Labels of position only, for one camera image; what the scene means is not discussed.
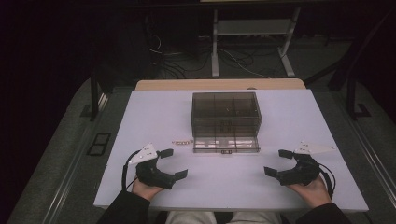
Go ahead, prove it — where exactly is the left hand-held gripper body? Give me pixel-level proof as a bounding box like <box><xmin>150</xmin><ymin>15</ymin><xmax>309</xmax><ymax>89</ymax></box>
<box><xmin>128</xmin><ymin>143</ymin><xmax>177</xmax><ymax>190</ymax></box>

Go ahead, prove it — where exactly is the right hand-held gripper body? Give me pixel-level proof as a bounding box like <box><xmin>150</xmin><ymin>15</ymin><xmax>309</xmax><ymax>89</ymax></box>
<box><xmin>276</xmin><ymin>141</ymin><xmax>337</xmax><ymax>187</ymax></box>

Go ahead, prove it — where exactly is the person's left hand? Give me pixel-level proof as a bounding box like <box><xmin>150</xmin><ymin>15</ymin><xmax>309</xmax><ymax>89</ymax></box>
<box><xmin>131</xmin><ymin>178</ymin><xmax>164</xmax><ymax>202</ymax></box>

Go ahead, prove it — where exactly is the person's right hand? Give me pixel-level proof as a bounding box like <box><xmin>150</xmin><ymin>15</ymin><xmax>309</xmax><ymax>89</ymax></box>
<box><xmin>286</xmin><ymin>175</ymin><xmax>332</xmax><ymax>209</ymax></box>

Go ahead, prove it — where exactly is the person's left leg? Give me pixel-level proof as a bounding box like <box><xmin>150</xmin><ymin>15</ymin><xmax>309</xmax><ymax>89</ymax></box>
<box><xmin>164</xmin><ymin>211</ymin><xmax>218</xmax><ymax>224</ymax></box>

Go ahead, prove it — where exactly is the person's leg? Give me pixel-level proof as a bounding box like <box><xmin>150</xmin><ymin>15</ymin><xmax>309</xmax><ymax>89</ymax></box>
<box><xmin>164</xmin><ymin>211</ymin><xmax>218</xmax><ymax>224</ymax></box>
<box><xmin>231</xmin><ymin>211</ymin><xmax>283</xmax><ymax>224</ymax></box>

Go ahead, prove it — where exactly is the person's right leg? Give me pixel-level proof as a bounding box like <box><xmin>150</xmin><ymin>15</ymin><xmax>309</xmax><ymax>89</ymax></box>
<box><xmin>231</xmin><ymin>211</ymin><xmax>283</xmax><ymax>224</ymax></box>

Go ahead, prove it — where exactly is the transparent compartment drawer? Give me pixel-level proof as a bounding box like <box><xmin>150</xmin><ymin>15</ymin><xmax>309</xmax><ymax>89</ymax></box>
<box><xmin>192</xmin><ymin>135</ymin><xmax>262</xmax><ymax>155</ymax></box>

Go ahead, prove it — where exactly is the smoky transparent drawer box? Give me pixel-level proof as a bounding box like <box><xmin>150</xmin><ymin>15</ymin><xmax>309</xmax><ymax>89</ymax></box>
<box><xmin>191</xmin><ymin>91</ymin><xmax>262</xmax><ymax>147</ymax></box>

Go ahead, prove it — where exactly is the black metal stand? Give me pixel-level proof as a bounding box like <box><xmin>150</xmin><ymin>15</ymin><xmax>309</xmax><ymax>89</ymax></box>
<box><xmin>79</xmin><ymin>68</ymin><xmax>109</xmax><ymax>122</ymax></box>
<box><xmin>303</xmin><ymin>8</ymin><xmax>396</xmax><ymax>121</ymax></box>

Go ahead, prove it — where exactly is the white metal stand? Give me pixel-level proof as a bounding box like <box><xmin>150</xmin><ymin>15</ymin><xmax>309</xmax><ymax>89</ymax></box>
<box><xmin>210</xmin><ymin>7</ymin><xmax>302</xmax><ymax>79</ymax></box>

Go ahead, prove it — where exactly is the small beaded bracelet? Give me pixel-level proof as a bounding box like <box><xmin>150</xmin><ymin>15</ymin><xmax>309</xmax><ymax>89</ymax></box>
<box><xmin>171</xmin><ymin>139</ymin><xmax>194</xmax><ymax>147</ymax></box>

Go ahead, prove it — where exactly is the left hand-held gripper black cable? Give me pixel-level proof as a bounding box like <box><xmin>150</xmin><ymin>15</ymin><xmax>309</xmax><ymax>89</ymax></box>
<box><xmin>120</xmin><ymin>149</ymin><xmax>142</xmax><ymax>191</ymax></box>

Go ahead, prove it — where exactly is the hand-held gripper black cable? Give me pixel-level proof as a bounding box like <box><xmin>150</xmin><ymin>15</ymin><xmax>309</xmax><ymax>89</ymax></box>
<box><xmin>120</xmin><ymin>149</ymin><xmax>142</xmax><ymax>191</ymax></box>
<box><xmin>317</xmin><ymin>162</ymin><xmax>337</xmax><ymax>200</ymax></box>

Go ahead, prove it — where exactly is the right hand-held gripper black cable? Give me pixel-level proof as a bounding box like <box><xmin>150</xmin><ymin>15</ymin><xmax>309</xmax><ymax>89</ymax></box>
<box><xmin>317</xmin><ymin>162</ymin><xmax>337</xmax><ymax>200</ymax></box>

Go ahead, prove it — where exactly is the metal floor rail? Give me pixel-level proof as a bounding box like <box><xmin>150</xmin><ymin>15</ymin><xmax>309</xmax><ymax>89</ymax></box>
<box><xmin>41</xmin><ymin>92</ymin><xmax>110</xmax><ymax>224</ymax></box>
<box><xmin>331</xmin><ymin>91</ymin><xmax>396</xmax><ymax>203</ymax></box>

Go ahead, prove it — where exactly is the tangle of black floor cables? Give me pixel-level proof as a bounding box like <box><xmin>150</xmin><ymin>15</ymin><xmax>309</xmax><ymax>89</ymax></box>
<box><xmin>145</xmin><ymin>33</ymin><xmax>254</xmax><ymax>80</ymax></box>

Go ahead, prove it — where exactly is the white floor cable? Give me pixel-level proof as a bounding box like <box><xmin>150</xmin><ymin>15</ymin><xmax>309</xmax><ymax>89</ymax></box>
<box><xmin>222</xmin><ymin>49</ymin><xmax>271</xmax><ymax>79</ymax></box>

